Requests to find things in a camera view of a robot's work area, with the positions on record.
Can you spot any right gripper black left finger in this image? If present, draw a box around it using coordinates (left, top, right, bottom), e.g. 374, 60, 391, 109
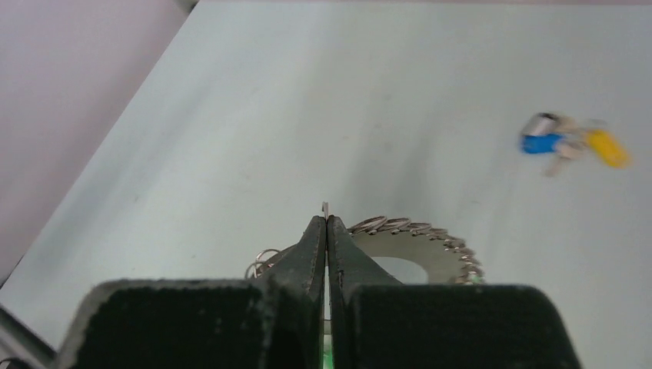
53, 216, 327, 368

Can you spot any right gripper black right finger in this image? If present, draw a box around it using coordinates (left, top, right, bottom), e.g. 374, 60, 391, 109
327, 215, 580, 368

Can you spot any large metal keyring with clips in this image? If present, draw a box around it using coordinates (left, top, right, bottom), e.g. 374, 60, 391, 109
244, 201, 485, 286

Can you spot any blue key tag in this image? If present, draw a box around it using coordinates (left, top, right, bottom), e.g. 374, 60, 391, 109
520, 133, 564, 155

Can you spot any yellow key tag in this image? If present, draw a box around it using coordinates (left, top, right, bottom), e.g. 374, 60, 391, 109
585, 128, 630, 168

